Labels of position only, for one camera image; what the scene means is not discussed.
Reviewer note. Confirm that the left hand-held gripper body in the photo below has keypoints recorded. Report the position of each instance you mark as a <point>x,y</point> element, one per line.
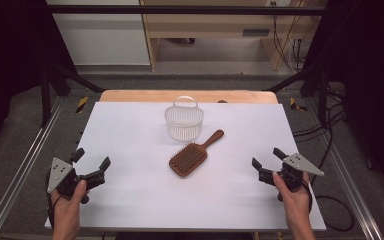
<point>59,172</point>

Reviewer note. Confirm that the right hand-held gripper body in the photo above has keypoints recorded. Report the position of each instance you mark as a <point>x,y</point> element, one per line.
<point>300,163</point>

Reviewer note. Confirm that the wooden paddle hairbrush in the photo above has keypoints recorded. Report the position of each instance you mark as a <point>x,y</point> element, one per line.
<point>188,159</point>

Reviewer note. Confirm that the white plastic basket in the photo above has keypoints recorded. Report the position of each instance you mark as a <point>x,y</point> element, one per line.
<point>184,126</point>

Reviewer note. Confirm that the person's left hand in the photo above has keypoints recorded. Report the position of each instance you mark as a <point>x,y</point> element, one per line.
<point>67,211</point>

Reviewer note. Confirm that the person's right hand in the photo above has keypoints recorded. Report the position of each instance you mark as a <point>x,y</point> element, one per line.
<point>296,205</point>

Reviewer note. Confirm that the yellow black tape marker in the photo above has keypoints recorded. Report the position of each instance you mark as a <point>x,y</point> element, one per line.
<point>295,105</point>
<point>82,104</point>

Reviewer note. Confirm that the white table mat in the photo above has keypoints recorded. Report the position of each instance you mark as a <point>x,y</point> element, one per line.
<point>140,203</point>

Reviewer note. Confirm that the wooden table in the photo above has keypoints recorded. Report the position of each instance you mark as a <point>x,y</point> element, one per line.
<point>246,96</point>

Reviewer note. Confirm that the dark curtain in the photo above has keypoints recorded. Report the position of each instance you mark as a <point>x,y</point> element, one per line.
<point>10,60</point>
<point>373,83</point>

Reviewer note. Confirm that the white cabinet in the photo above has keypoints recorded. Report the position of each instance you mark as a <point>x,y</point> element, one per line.
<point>100,36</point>

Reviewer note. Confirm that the light wooden desk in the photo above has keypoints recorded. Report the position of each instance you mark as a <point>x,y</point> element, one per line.
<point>213,25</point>

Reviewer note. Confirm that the metal floor rail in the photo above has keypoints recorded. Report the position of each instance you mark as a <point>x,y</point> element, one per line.
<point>20,166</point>
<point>346,180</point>

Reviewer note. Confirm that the black frame stand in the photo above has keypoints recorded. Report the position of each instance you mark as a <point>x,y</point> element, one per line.
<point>322,96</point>
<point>46,96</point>

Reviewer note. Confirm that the black horizontal frame bar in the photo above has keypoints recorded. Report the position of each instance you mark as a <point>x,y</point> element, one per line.
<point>180,9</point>

